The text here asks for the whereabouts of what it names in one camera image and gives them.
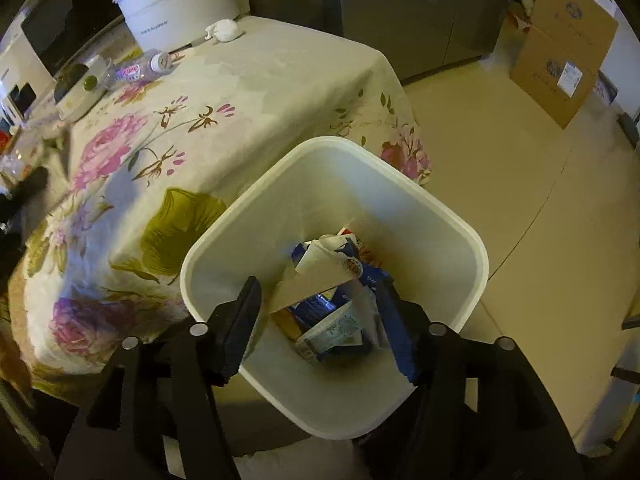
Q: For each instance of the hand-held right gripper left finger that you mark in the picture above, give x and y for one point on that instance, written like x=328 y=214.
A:
x=240 y=332

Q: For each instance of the grey refrigerator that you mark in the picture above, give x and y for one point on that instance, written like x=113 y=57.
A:
x=400 y=10

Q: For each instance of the white appliance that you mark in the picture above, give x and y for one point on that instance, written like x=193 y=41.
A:
x=12 y=85

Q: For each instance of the floral tablecloth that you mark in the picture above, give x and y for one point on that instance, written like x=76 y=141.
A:
x=280 y=85

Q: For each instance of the white trash bin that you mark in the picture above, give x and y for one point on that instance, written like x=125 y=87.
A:
x=310 y=195

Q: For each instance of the clear plastic bottle pink label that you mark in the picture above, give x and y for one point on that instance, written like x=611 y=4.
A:
x=135 y=71

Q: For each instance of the black glass-front oven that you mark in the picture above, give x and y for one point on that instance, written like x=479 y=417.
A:
x=55 y=35

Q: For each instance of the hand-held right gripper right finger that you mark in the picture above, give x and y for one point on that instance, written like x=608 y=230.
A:
x=396 y=332

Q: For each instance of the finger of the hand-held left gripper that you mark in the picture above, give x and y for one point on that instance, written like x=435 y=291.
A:
x=31 y=187

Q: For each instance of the white crumpled tissue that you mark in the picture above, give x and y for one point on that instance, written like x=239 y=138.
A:
x=227 y=30

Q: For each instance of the blue almond print carton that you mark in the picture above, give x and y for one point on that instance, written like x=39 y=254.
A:
x=372 y=276

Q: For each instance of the clear plastic container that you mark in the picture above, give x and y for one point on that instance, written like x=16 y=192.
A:
x=20 y=157

